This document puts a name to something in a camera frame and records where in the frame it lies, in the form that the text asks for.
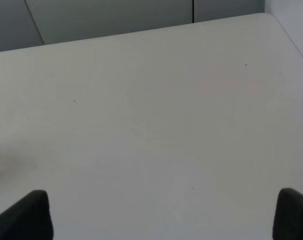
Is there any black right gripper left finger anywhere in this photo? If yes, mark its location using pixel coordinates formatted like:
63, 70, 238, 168
0, 190, 54, 240

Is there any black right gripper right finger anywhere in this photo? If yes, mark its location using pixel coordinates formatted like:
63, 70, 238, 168
272, 188, 303, 240

